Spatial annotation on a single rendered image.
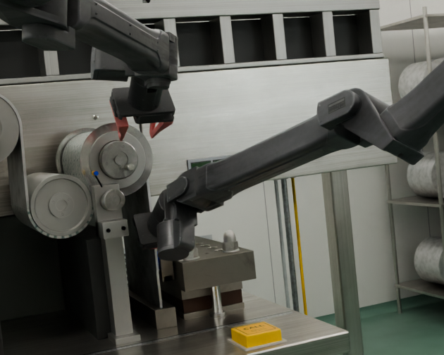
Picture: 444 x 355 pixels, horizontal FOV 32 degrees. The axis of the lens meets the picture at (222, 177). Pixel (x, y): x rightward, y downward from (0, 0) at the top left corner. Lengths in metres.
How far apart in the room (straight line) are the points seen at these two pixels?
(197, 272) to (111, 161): 0.29
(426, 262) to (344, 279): 2.51
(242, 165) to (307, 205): 3.48
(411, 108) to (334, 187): 1.25
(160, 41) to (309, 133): 0.27
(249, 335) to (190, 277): 0.24
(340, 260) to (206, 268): 0.83
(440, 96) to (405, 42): 4.13
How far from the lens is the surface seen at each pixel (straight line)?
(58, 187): 1.51
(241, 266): 1.60
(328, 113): 1.12
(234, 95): 1.98
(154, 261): 1.58
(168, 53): 1.18
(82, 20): 0.91
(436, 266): 4.75
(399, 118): 1.07
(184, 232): 1.37
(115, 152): 1.51
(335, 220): 2.31
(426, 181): 4.70
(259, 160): 1.24
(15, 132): 1.50
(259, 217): 4.59
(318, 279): 4.83
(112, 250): 1.49
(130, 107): 1.33
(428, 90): 1.07
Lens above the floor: 1.29
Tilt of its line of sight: 4 degrees down
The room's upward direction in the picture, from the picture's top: 6 degrees counter-clockwise
